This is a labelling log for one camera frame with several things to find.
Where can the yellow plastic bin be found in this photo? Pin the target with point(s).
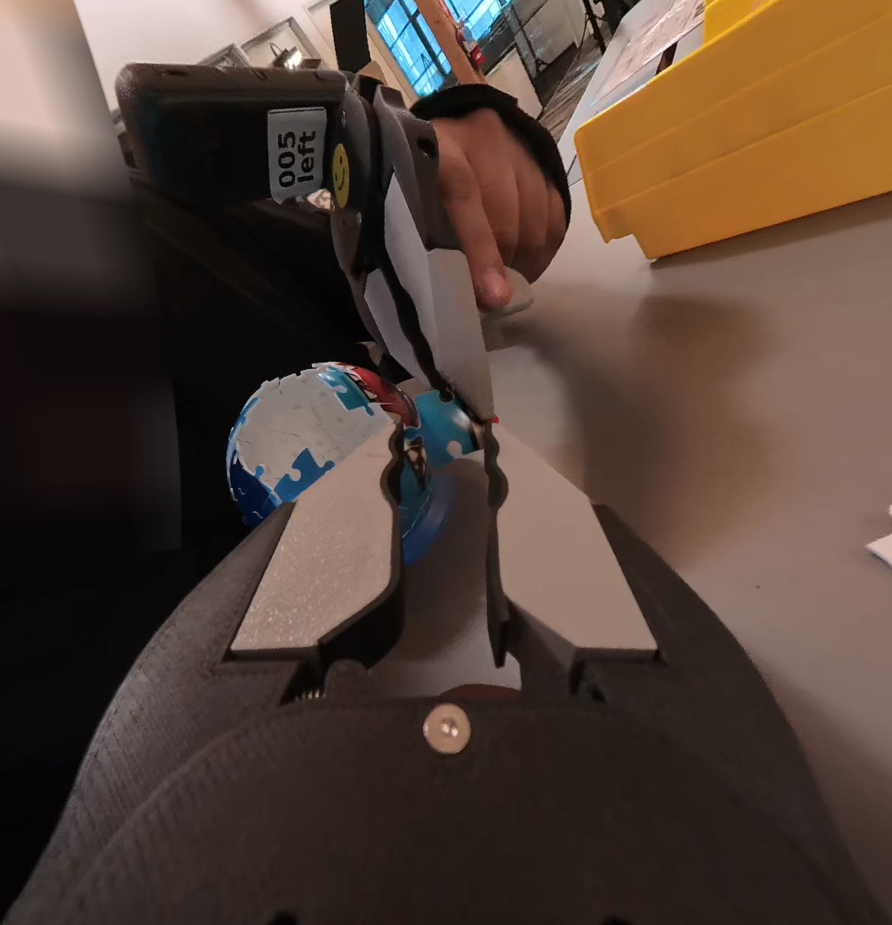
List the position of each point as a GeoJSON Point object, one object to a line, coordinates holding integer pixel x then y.
{"type": "Point", "coordinates": [742, 144]}

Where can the red fire extinguisher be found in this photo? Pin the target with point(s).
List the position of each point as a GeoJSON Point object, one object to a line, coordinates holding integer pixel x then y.
{"type": "Point", "coordinates": [476, 47]}

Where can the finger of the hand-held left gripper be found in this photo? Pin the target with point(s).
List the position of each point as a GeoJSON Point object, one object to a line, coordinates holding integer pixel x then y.
{"type": "Point", "coordinates": [388, 318]}
{"type": "Point", "coordinates": [453, 318]}

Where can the blue monster puzzle ball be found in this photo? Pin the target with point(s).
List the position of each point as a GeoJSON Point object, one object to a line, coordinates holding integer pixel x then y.
{"type": "Point", "coordinates": [309, 426]}

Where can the person's left hand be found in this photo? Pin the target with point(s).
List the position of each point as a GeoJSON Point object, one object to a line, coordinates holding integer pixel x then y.
{"type": "Point", "coordinates": [504, 195]}

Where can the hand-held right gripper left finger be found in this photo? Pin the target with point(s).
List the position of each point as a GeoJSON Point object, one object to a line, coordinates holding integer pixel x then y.
{"type": "Point", "coordinates": [323, 564]}

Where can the white loose puzzle piece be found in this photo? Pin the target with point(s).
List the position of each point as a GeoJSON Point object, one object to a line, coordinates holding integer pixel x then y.
{"type": "Point", "coordinates": [890, 542]}

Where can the wooden post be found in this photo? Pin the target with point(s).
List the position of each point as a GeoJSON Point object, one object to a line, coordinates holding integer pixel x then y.
{"type": "Point", "coordinates": [449, 36]}

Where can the large window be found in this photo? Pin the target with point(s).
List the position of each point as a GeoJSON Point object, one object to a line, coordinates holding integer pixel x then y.
{"type": "Point", "coordinates": [402, 36]}

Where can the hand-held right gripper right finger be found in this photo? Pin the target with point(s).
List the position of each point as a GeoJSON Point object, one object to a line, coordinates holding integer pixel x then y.
{"type": "Point", "coordinates": [561, 571]}

